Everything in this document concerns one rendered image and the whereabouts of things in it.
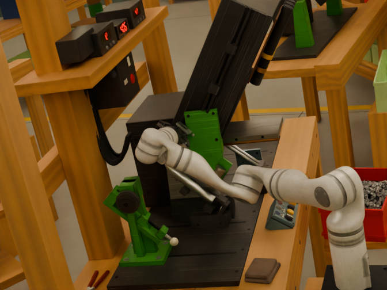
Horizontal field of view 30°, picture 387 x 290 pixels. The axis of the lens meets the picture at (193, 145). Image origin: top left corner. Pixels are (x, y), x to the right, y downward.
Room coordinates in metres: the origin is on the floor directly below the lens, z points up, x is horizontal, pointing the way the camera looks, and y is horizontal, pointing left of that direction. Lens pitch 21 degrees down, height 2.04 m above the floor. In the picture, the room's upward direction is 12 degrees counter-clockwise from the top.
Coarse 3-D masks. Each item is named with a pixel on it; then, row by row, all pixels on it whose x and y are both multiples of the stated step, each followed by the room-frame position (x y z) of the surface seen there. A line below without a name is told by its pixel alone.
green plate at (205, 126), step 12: (216, 108) 2.28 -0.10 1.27; (192, 120) 2.30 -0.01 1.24; (204, 120) 2.29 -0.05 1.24; (216, 120) 2.28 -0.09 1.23; (192, 132) 2.29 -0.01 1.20; (204, 132) 2.28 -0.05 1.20; (216, 132) 2.27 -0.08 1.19; (192, 144) 2.28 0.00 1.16; (204, 144) 2.27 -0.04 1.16; (216, 144) 2.26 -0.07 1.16; (204, 156) 2.26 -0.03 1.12; (216, 156) 2.25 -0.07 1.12
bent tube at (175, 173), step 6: (180, 126) 2.27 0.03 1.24; (180, 132) 2.27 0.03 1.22; (186, 132) 2.26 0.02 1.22; (168, 168) 2.26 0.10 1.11; (174, 174) 2.25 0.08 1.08; (180, 174) 2.24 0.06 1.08; (180, 180) 2.24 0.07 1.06; (186, 180) 2.23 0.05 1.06; (192, 180) 2.24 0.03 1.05; (192, 186) 2.22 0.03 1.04; (198, 186) 2.22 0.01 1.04; (198, 192) 2.21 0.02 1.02; (204, 192) 2.20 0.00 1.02; (204, 198) 2.20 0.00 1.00; (210, 198) 2.19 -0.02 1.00
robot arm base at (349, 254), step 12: (336, 240) 1.59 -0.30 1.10; (348, 240) 1.58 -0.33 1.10; (360, 240) 1.58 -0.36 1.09; (336, 252) 1.59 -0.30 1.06; (348, 252) 1.58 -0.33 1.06; (360, 252) 1.58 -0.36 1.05; (336, 264) 1.60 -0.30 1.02; (348, 264) 1.58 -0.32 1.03; (360, 264) 1.58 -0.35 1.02; (336, 276) 1.61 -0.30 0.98; (348, 276) 1.58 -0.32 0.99; (360, 276) 1.58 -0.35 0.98; (348, 288) 1.59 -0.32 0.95; (360, 288) 1.58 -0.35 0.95
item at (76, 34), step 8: (72, 32) 2.22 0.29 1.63; (80, 32) 2.19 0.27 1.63; (88, 32) 2.20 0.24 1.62; (64, 40) 2.12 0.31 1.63; (72, 40) 2.11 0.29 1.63; (80, 40) 2.13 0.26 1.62; (88, 40) 2.18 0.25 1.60; (56, 48) 2.12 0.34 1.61; (64, 48) 2.12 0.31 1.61; (72, 48) 2.11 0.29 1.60; (80, 48) 2.12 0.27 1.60; (88, 48) 2.17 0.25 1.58; (64, 56) 2.12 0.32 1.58; (72, 56) 2.11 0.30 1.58; (80, 56) 2.10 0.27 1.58
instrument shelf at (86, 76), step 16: (160, 16) 2.75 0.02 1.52; (128, 32) 2.49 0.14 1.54; (144, 32) 2.54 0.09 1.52; (112, 48) 2.29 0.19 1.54; (128, 48) 2.35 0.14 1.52; (80, 64) 2.16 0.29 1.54; (96, 64) 2.12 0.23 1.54; (112, 64) 2.19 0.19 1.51; (32, 80) 2.09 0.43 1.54; (48, 80) 2.05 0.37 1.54; (64, 80) 2.03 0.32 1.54; (80, 80) 2.02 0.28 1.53; (96, 80) 2.05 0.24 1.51
